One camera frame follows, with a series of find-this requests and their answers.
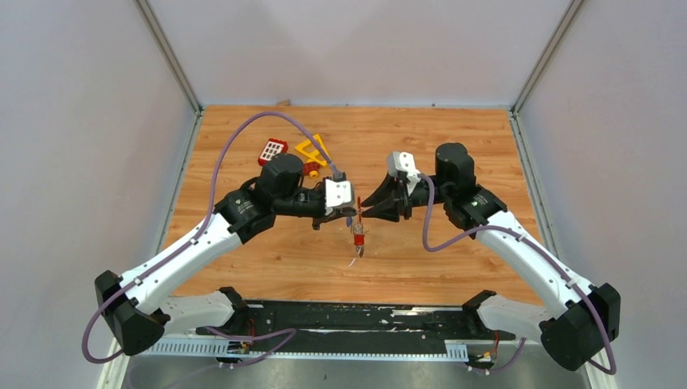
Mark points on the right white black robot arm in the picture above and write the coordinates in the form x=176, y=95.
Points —
x=576, y=320

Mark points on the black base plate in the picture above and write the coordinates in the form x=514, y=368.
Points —
x=363, y=328

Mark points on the metal keyring holder red handle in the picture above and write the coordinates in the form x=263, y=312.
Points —
x=358, y=230

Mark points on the yellow triangular toy frame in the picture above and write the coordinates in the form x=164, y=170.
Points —
x=314, y=152

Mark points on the red toy brick car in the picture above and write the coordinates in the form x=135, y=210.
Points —
x=311, y=169

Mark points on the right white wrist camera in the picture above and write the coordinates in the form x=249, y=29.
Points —
x=402, y=165

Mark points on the red window toy brick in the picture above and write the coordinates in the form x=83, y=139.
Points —
x=272, y=148

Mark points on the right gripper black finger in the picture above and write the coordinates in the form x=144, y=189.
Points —
x=384, y=191
x=387, y=211

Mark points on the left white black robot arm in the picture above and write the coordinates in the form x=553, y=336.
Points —
x=138, y=306

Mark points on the white slotted cable duct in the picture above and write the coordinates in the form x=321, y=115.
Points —
x=209, y=346

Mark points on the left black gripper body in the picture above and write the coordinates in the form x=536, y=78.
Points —
x=306, y=203

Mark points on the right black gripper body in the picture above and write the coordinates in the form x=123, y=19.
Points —
x=419, y=196

